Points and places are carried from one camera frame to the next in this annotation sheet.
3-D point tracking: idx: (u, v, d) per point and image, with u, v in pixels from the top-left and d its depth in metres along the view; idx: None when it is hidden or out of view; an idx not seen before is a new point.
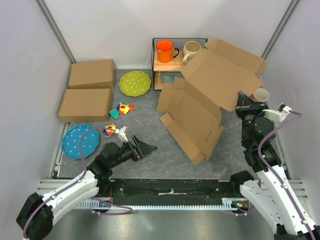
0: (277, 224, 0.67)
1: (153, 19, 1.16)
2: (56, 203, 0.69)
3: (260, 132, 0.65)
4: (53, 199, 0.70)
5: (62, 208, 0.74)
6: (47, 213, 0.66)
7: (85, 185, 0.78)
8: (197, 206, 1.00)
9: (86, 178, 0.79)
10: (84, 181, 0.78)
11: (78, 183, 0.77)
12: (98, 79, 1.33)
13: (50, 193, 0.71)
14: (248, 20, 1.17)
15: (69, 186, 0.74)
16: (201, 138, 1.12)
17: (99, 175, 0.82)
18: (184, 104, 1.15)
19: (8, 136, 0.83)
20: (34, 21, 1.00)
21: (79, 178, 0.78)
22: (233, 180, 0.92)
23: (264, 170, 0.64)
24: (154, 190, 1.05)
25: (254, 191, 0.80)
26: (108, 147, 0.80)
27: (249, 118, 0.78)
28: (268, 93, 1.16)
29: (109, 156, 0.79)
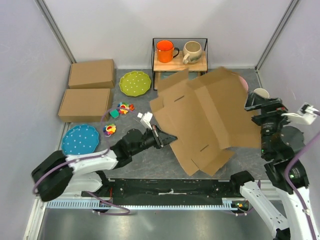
0: (277, 229, 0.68)
1: (153, 18, 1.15)
2: (78, 167, 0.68)
3: (287, 144, 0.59)
4: (77, 163, 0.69)
5: (84, 164, 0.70)
6: (67, 173, 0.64)
7: (107, 162, 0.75)
8: (197, 206, 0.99)
9: (110, 156, 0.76)
10: (107, 158, 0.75)
11: (102, 157, 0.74)
12: (98, 78, 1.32)
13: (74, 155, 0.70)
14: (249, 20, 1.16)
15: (92, 157, 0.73)
16: (195, 151, 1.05)
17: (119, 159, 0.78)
18: (185, 112, 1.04)
19: (7, 136, 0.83)
20: (34, 20, 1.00)
21: (103, 153, 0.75)
22: (233, 180, 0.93)
23: (289, 192, 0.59)
24: (154, 190, 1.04)
25: (255, 193, 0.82)
26: (134, 133, 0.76)
27: (267, 126, 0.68)
28: (268, 93, 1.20)
29: (130, 144, 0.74)
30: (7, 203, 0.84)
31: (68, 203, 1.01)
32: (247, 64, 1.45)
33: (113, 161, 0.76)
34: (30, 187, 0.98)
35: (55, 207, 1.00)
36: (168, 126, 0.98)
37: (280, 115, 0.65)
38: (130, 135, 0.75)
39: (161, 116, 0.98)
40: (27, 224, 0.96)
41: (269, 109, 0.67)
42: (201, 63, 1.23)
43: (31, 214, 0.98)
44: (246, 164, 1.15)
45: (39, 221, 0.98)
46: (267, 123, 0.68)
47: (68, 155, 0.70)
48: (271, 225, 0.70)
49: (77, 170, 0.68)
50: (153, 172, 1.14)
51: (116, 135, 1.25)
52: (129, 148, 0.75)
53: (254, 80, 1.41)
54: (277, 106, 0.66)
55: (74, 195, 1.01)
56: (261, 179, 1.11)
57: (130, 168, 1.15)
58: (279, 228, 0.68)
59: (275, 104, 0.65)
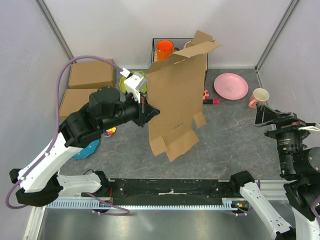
0: (276, 232, 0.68)
1: (153, 18, 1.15)
2: (29, 185, 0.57)
3: (318, 170, 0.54)
4: (25, 181, 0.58)
5: (32, 178, 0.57)
6: (22, 195, 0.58)
7: (56, 157, 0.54)
8: (197, 206, 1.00)
9: (55, 150, 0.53)
10: (53, 152, 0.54)
11: (46, 156, 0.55)
12: (98, 79, 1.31)
13: (23, 171, 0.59)
14: (249, 20, 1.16)
15: (37, 163, 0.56)
16: (168, 130, 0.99)
17: (79, 134, 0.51)
18: (176, 90, 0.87)
19: (8, 136, 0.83)
20: (34, 20, 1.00)
21: (46, 150, 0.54)
22: (233, 180, 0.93)
23: (310, 218, 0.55)
24: (154, 190, 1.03)
25: (255, 194, 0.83)
26: (107, 92, 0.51)
27: (285, 143, 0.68)
28: (267, 94, 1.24)
29: (101, 105, 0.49)
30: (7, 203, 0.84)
31: (68, 203, 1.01)
32: (247, 64, 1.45)
33: (64, 151, 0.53)
34: None
35: (55, 207, 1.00)
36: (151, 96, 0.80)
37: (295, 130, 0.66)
38: (102, 94, 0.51)
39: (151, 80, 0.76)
40: (27, 224, 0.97)
41: (283, 123, 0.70)
42: None
43: (31, 214, 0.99)
44: (246, 164, 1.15)
45: (38, 221, 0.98)
46: (285, 139, 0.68)
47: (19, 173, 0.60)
48: (271, 227, 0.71)
49: (31, 186, 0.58)
50: (153, 172, 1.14)
51: (116, 136, 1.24)
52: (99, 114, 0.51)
53: (254, 80, 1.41)
54: (292, 120, 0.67)
55: (74, 195, 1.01)
56: (261, 179, 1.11)
57: (130, 168, 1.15)
58: (278, 231, 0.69)
59: (289, 119, 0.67)
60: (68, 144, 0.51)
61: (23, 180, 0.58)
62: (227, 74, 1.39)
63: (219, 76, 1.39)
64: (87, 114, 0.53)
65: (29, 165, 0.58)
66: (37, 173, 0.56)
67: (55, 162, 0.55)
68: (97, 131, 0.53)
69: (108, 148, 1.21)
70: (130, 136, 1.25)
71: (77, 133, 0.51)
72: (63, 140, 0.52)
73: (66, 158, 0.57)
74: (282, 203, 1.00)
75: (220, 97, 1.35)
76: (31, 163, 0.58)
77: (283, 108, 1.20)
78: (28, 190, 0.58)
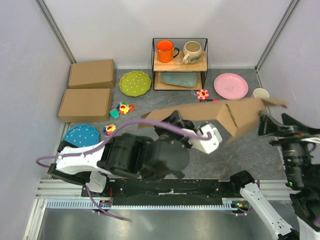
0: (278, 235, 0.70)
1: (153, 18, 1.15)
2: (59, 166, 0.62)
3: None
4: (60, 160, 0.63)
5: (64, 163, 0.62)
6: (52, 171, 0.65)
7: (87, 165, 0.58)
8: (197, 206, 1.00)
9: (90, 159, 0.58)
10: (87, 160, 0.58)
11: (81, 158, 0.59)
12: (99, 78, 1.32)
13: (65, 150, 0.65)
14: (249, 20, 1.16)
15: (74, 156, 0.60)
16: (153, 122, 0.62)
17: (115, 163, 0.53)
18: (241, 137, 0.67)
19: (8, 136, 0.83)
20: (34, 20, 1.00)
21: (85, 152, 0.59)
22: (233, 180, 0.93)
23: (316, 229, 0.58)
24: (154, 190, 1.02)
25: (256, 196, 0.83)
26: (176, 152, 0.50)
27: (292, 153, 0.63)
28: (267, 94, 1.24)
29: (156, 161, 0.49)
30: (7, 203, 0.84)
31: (68, 203, 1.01)
32: (247, 63, 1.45)
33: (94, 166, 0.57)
34: (30, 187, 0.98)
35: (56, 207, 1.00)
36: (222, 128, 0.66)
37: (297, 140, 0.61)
38: (167, 148, 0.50)
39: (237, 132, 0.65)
40: (27, 224, 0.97)
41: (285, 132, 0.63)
42: (201, 63, 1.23)
43: (32, 213, 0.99)
44: (246, 164, 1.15)
45: (38, 221, 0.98)
46: (289, 150, 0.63)
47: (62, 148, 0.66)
48: (273, 229, 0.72)
49: (60, 168, 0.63)
50: None
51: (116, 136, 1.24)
52: (149, 163, 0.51)
53: (254, 80, 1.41)
54: (293, 133, 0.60)
55: (74, 195, 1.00)
56: (260, 179, 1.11)
57: None
58: (280, 233, 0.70)
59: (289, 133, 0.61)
60: (99, 165, 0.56)
61: (59, 159, 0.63)
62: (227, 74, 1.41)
63: (219, 76, 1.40)
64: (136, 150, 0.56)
65: (71, 150, 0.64)
66: (68, 163, 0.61)
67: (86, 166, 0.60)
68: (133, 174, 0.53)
69: None
70: None
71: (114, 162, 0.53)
72: (100, 157, 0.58)
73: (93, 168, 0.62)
74: (282, 203, 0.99)
75: (220, 97, 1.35)
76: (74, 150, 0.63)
77: (283, 107, 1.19)
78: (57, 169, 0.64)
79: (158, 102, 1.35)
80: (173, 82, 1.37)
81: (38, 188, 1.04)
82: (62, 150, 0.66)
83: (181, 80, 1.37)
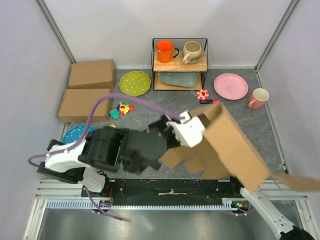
0: (281, 233, 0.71)
1: (153, 18, 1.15)
2: (47, 165, 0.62)
3: None
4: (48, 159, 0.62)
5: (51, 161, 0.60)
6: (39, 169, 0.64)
7: (70, 160, 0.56)
8: (197, 206, 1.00)
9: (73, 154, 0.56)
10: (69, 155, 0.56)
11: (65, 154, 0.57)
12: (99, 78, 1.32)
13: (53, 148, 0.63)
14: (249, 20, 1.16)
15: (59, 152, 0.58)
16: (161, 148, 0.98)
17: (93, 157, 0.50)
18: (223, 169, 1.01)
19: (7, 136, 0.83)
20: (34, 20, 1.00)
21: (68, 147, 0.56)
22: (233, 181, 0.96)
23: None
24: (154, 190, 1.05)
25: (256, 195, 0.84)
26: (151, 141, 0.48)
27: None
28: (267, 94, 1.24)
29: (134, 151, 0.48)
30: (7, 203, 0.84)
31: (68, 203, 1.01)
32: (246, 64, 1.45)
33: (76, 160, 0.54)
34: (30, 187, 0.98)
35: (55, 207, 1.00)
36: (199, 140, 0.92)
37: None
38: (142, 138, 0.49)
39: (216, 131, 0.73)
40: (27, 224, 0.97)
41: None
42: (201, 63, 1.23)
43: (32, 214, 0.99)
44: None
45: (38, 221, 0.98)
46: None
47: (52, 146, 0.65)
48: (275, 228, 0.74)
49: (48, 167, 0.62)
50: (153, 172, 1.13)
51: None
52: (127, 153, 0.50)
53: (254, 80, 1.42)
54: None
55: (74, 195, 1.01)
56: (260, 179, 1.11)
57: None
58: (283, 231, 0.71)
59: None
60: (80, 159, 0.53)
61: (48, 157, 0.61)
62: (227, 74, 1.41)
63: (218, 76, 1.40)
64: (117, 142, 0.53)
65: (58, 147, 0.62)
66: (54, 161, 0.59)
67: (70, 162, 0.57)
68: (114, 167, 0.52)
69: None
70: None
71: (94, 155, 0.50)
72: (81, 151, 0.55)
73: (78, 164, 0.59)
74: (282, 203, 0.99)
75: (220, 97, 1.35)
76: (60, 147, 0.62)
77: (283, 107, 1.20)
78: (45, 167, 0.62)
79: (158, 101, 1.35)
80: (173, 82, 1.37)
81: (38, 188, 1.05)
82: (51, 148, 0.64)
83: (181, 80, 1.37)
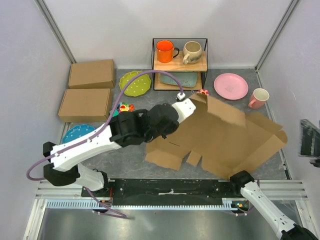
0: (282, 231, 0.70)
1: (153, 18, 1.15)
2: (59, 163, 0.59)
3: None
4: (57, 157, 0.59)
5: (67, 156, 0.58)
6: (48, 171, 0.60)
7: (96, 147, 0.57)
8: (197, 206, 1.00)
9: (99, 140, 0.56)
10: (96, 142, 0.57)
11: (87, 143, 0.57)
12: (99, 78, 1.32)
13: (59, 147, 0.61)
14: (250, 20, 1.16)
15: (77, 144, 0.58)
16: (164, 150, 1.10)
17: (125, 134, 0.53)
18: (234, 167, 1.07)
19: (7, 136, 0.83)
20: (34, 20, 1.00)
21: (89, 137, 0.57)
22: (233, 181, 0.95)
23: None
24: (154, 190, 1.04)
25: (256, 194, 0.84)
26: (169, 108, 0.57)
27: None
28: (267, 94, 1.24)
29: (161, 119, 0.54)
30: (8, 203, 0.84)
31: (68, 203, 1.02)
32: (246, 64, 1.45)
33: (107, 144, 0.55)
34: (31, 187, 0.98)
35: (56, 207, 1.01)
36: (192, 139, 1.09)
37: None
38: (161, 109, 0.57)
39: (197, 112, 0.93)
40: (27, 224, 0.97)
41: None
42: (201, 63, 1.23)
43: (32, 214, 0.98)
44: None
45: (39, 221, 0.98)
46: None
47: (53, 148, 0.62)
48: (276, 227, 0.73)
49: (61, 164, 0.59)
50: (153, 172, 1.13)
51: None
52: (153, 123, 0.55)
53: (254, 80, 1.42)
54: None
55: (74, 195, 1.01)
56: (260, 179, 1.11)
57: (130, 168, 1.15)
58: (284, 229, 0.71)
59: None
60: (113, 140, 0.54)
61: (57, 156, 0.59)
62: (227, 74, 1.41)
63: (218, 76, 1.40)
64: (137, 118, 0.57)
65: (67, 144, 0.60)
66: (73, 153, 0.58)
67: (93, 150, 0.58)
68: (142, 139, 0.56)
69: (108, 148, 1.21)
70: None
71: (125, 132, 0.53)
72: (110, 134, 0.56)
73: (101, 151, 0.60)
74: (282, 203, 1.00)
75: (220, 97, 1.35)
76: (69, 143, 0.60)
77: (283, 107, 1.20)
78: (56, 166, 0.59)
79: (158, 101, 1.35)
80: (173, 82, 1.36)
81: (38, 188, 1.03)
82: (54, 149, 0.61)
83: (181, 80, 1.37)
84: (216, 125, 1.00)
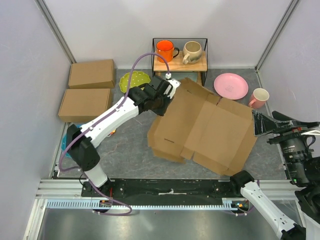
0: (282, 231, 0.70)
1: (153, 18, 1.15)
2: (96, 135, 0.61)
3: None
4: (92, 131, 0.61)
5: (101, 128, 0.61)
6: (86, 145, 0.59)
7: (124, 115, 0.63)
8: (197, 206, 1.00)
9: (126, 107, 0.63)
10: (123, 109, 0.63)
11: (116, 112, 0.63)
12: (99, 79, 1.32)
13: (88, 124, 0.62)
14: (249, 20, 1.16)
15: (108, 115, 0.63)
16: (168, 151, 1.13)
17: (141, 98, 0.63)
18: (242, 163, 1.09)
19: (7, 136, 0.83)
20: (34, 21, 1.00)
21: (116, 107, 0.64)
22: (233, 181, 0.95)
23: None
24: (154, 190, 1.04)
25: (256, 194, 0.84)
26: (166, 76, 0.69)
27: (292, 150, 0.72)
28: (268, 94, 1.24)
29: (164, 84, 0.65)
30: (8, 203, 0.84)
31: (68, 203, 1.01)
32: (247, 64, 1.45)
33: (132, 110, 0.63)
34: (31, 188, 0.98)
35: (56, 207, 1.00)
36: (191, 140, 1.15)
37: (302, 135, 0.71)
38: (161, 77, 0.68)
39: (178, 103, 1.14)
40: (27, 224, 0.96)
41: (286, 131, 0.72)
42: (201, 63, 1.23)
43: (32, 213, 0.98)
44: (246, 164, 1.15)
45: (39, 221, 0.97)
46: (289, 146, 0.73)
47: (81, 127, 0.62)
48: (277, 226, 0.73)
49: (96, 137, 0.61)
50: (153, 172, 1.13)
51: (116, 136, 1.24)
52: (160, 88, 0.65)
53: (254, 80, 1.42)
54: (293, 128, 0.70)
55: (74, 195, 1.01)
56: (260, 179, 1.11)
57: (130, 168, 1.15)
58: (284, 229, 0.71)
59: (290, 128, 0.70)
60: (136, 104, 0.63)
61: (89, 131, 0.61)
62: (227, 74, 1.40)
63: (218, 76, 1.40)
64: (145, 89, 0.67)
65: (94, 120, 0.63)
66: (106, 124, 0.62)
67: (122, 118, 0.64)
68: (153, 102, 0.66)
69: (108, 148, 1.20)
70: (130, 136, 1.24)
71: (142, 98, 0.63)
72: (130, 102, 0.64)
73: (124, 121, 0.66)
74: (282, 203, 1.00)
75: None
76: (96, 118, 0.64)
77: (283, 107, 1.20)
78: (92, 141, 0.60)
79: None
80: None
81: (38, 188, 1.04)
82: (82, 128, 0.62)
83: (181, 80, 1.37)
84: (202, 114, 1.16)
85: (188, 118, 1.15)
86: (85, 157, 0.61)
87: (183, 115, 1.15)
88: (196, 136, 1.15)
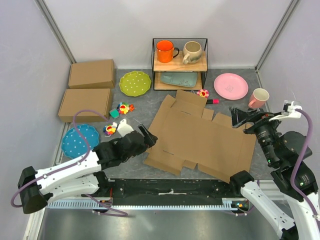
0: (282, 230, 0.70)
1: (153, 18, 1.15)
2: (47, 184, 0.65)
3: (293, 150, 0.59)
4: (45, 179, 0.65)
5: (54, 178, 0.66)
6: (34, 193, 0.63)
7: (84, 170, 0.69)
8: (197, 206, 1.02)
9: (88, 163, 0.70)
10: (85, 164, 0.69)
11: (77, 165, 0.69)
12: (99, 78, 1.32)
13: (43, 171, 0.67)
14: (249, 20, 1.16)
15: (66, 167, 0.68)
16: (164, 156, 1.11)
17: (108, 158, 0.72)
18: (246, 169, 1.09)
19: (7, 136, 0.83)
20: (34, 21, 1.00)
21: (78, 160, 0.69)
22: (233, 180, 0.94)
23: (299, 199, 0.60)
24: (154, 190, 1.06)
25: (256, 193, 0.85)
26: (136, 135, 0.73)
27: (262, 135, 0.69)
28: (268, 94, 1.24)
29: (132, 144, 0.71)
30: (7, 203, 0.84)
31: (68, 203, 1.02)
32: (246, 64, 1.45)
33: (94, 166, 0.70)
34: None
35: (56, 207, 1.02)
36: (186, 145, 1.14)
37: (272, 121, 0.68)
38: (133, 134, 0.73)
39: (170, 110, 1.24)
40: (27, 224, 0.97)
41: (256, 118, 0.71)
42: (201, 63, 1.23)
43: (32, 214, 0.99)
44: None
45: (39, 221, 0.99)
46: (260, 132, 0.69)
47: (37, 172, 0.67)
48: (276, 225, 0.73)
49: (47, 186, 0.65)
50: (153, 172, 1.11)
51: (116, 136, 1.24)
52: (128, 150, 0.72)
53: (254, 80, 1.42)
54: (261, 115, 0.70)
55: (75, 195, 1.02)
56: (261, 179, 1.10)
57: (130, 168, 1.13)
58: (284, 228, 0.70)
59: (258, 115, 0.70)
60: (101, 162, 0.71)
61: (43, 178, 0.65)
62: (227, 74, 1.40)
63: (218, 76, 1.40)
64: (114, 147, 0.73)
65: (52, 168, 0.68)
66: (60, 176, 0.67)
67: (80, 172, 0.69)
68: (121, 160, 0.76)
69: None
70: None
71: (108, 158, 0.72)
72: (96, 158, 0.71)
73: (85, 173, 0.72)
74: (282, 203, 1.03)
75: (220, 97, 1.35)
76: (55, 166, 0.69)
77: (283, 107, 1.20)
78: (42, 189, 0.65)
79: (158, 101, 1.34)
80: (173, 82, 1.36)
81: None
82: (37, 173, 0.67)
83: (181, 80, 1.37)
84: (194, 119, 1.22)
85: (180, 123, 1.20)
86: (29, 204, 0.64)
87: (175, 119, 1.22)
88: (190, 141, 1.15)
